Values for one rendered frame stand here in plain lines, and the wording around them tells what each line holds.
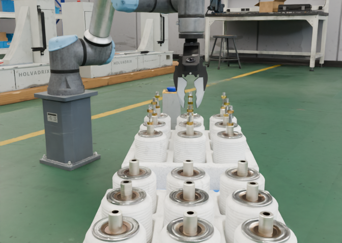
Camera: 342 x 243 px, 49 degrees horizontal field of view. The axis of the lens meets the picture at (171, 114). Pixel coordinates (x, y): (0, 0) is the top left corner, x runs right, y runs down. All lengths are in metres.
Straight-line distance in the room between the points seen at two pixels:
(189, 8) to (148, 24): 3.79
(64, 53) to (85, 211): 0.64
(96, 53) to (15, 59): 1.86
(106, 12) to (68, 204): 0.73
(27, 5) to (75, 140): 2.10
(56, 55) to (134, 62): 2.76
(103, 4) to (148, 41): 3.26
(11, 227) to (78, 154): 0.50
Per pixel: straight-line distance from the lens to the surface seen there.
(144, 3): 1.09
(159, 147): 1.11
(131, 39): 7.53
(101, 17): 1.55
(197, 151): 1.10
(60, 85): 1.57
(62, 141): 1.59
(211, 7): 5.60
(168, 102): 1.49
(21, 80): 3.24
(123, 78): 4.01
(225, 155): 1.11
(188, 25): 1.07
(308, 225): 1.21
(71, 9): 3.90
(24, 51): 3.46
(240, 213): 0.71
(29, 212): 1.30
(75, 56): 1.58
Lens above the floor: 0.56
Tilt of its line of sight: 13 degrees down
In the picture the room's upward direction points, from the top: straight up
